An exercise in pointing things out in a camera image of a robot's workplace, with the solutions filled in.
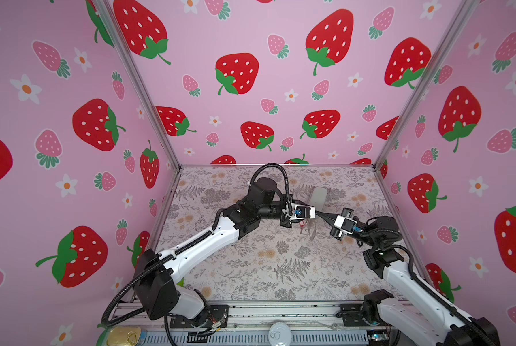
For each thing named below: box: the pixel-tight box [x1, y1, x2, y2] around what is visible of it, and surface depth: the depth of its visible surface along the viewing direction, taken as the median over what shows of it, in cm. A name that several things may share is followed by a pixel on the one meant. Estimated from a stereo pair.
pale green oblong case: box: [309, 187, 328, 212], surface depth 109 cm
